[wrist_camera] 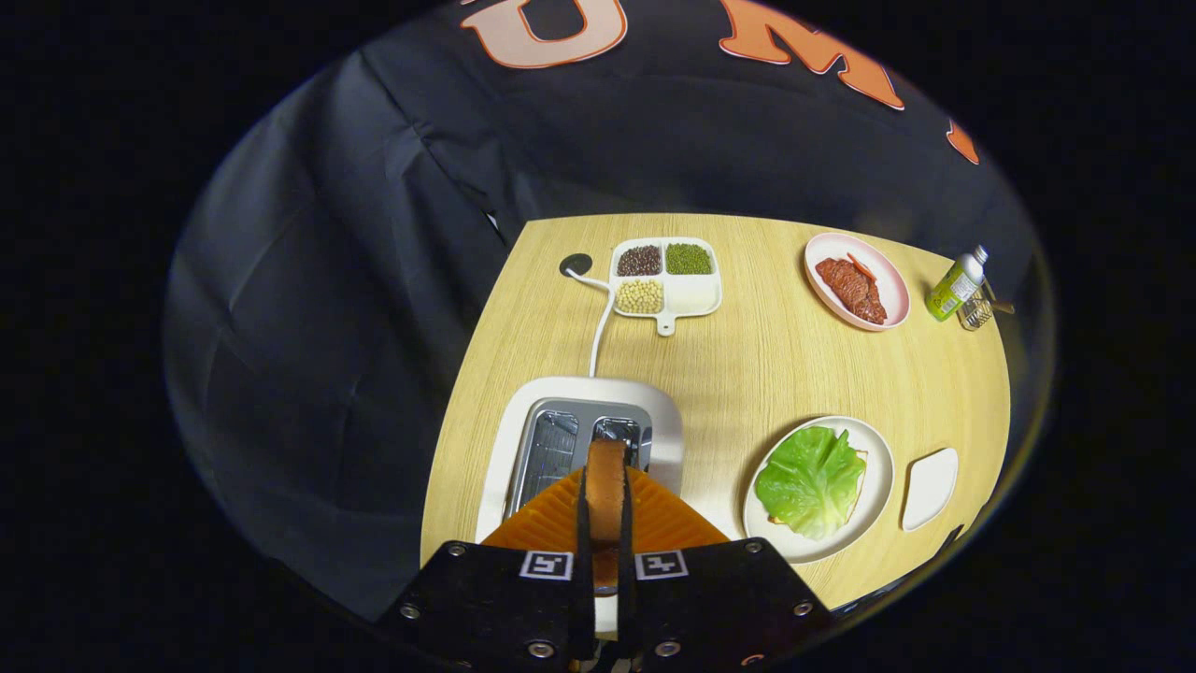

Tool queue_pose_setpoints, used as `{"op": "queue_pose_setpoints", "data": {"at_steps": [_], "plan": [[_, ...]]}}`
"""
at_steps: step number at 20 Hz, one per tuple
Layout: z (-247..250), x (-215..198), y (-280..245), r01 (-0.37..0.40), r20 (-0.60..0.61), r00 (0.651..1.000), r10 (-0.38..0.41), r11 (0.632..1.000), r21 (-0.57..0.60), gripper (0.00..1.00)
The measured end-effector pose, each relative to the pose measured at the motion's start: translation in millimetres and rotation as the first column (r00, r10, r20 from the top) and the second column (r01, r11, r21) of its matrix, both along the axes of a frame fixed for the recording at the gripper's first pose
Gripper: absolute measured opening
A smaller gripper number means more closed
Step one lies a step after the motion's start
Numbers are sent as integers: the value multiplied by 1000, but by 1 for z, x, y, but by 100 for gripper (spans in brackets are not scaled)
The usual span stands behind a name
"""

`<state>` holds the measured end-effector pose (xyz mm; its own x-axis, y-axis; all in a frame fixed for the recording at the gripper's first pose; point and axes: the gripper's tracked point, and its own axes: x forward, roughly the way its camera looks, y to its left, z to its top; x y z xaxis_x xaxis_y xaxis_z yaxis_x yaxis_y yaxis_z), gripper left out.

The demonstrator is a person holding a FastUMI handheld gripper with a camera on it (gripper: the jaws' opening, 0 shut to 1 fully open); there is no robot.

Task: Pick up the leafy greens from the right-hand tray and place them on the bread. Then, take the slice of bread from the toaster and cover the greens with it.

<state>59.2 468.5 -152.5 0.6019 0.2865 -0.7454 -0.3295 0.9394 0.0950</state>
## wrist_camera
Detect white toaster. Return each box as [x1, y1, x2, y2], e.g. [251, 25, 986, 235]
[475, 376, 684, 641]

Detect yellow soybeans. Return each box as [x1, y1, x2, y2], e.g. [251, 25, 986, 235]
[616, 279, 664, 315]

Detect white toaster cable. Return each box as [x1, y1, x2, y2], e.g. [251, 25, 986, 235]
[563, 268, 618, 379]

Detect metal wire basket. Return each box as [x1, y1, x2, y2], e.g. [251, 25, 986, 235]
[958, 280, 996, 332]

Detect pink plate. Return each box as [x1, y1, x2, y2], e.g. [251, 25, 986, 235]
[804, 232, 911, 333]

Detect brown toast slice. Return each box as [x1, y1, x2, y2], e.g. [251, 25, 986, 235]
[585, 439, 629, 596]

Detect green lettuce leaf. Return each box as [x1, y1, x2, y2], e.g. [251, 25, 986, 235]
[754, 425, 868, 542]

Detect silver bottle green label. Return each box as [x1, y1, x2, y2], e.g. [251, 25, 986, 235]
[925, 245, 990, 322]

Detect white divided dish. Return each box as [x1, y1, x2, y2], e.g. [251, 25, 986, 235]
[608, 236, 723, 337]

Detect small white square dish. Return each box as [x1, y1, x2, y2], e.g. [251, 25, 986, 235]
[901, 448, 960, 533]

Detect white round plate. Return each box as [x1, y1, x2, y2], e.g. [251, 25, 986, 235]
[743, 415, 895, 565]

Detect brown cooked meat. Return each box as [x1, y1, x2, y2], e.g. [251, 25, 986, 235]
[816, 257, 889, 326]

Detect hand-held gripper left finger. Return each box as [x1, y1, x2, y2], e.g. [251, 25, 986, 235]
[378, 465, 599, 673]

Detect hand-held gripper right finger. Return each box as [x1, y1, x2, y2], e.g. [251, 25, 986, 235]
[617, 467, 833, 673]

